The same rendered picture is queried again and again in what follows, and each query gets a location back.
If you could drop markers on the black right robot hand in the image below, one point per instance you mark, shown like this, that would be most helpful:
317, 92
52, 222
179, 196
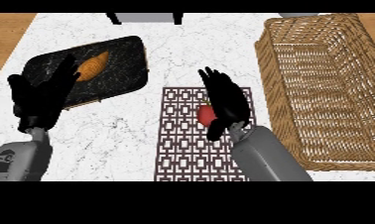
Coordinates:
226, 97

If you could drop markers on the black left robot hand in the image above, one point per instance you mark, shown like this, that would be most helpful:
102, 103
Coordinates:
43, 95

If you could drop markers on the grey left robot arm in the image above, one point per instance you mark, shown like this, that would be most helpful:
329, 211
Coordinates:
22, 157

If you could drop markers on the brown patterned placemat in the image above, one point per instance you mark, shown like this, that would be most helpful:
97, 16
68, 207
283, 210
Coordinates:
187, 148

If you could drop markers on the brown wicker basket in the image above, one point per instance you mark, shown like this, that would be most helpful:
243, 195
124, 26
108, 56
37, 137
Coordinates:
319, 92

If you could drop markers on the orange croissant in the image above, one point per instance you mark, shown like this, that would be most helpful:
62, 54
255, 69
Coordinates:
91, 66

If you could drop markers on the black marble cutting board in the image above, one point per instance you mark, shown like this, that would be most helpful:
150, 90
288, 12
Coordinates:
109, 69

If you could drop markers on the pale grey object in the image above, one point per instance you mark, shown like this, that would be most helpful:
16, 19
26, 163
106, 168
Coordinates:
297, 14

